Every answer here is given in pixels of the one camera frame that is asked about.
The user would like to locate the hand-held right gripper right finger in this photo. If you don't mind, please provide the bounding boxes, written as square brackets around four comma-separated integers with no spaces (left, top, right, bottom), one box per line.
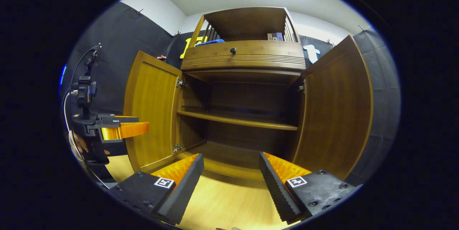
[258,151,356,223]

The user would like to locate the wooden drawer with ribbed front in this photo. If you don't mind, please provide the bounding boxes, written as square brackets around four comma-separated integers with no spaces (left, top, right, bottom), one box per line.
[180,40,306,72]

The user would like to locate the blue folded cloth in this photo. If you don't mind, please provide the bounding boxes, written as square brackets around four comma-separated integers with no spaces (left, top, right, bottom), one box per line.
[195,39,226,47]

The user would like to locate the white cable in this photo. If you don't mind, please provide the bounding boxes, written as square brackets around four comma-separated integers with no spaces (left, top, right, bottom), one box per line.
[63,91,85,163]

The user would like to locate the wooden cabinet shelf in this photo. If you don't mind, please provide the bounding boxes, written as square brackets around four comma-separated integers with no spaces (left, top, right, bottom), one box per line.
[177,110,299,131]

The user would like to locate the black backdrop cloth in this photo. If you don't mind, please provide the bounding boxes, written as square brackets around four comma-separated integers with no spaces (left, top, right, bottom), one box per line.
[59,1,401,187]

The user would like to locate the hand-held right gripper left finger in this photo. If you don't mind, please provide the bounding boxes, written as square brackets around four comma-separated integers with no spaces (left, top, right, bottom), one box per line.
[108,153,205,226]

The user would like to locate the wooden cabinet door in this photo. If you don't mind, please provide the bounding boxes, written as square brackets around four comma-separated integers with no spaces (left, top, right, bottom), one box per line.
[291,35,374,181]
[123,51,183,173]

